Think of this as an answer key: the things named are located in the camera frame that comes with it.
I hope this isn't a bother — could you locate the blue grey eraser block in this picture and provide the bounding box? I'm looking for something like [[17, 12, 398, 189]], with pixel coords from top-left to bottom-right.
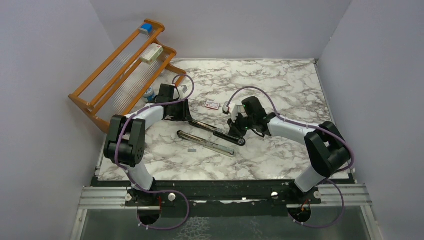
[[138, 23, 153, 36]]

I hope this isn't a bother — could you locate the white red box on shelf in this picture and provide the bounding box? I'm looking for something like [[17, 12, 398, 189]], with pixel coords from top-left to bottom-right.
[[139, 43, 163, 65]]

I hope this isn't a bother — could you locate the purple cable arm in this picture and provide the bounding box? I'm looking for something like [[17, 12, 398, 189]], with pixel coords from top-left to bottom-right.
[[114, 74, 195, 232], [226, 86, 355, 229]]

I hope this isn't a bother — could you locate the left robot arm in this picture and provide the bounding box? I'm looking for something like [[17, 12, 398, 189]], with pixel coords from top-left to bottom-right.
[[103, 83, 193, 206]]

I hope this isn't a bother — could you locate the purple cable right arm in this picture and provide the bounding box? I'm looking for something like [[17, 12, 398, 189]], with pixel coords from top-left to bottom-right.
[[226, 86, 355, 229]]

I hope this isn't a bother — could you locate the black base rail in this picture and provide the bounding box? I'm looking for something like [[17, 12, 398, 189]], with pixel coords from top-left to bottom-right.
[[81, 179, 372, 220]]

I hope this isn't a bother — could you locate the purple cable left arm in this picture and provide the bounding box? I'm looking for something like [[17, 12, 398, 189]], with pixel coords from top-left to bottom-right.
[[114, 74, 195, 232]]

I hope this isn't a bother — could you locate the black stapler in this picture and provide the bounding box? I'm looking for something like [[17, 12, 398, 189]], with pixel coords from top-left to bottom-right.
[[188, 119, 246, 146]]

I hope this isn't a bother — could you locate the blue white jar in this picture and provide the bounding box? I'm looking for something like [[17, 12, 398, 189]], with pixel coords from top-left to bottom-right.
[[143, 87, 156, 102]]

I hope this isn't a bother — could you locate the red white staple box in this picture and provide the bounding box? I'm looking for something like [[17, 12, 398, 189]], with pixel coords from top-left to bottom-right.
[[205, 100, 220, 110]]

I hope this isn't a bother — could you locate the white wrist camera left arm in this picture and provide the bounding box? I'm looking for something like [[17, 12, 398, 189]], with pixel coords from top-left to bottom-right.
[[181, 85, 188, 94]]

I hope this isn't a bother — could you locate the orange wooden shelf rack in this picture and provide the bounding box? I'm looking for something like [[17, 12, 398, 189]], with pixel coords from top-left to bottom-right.
[[68, 18, 186, 133]]

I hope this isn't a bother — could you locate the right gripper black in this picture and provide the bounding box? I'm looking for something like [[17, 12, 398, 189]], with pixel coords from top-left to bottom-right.
[[227, 111, 256, 138]]

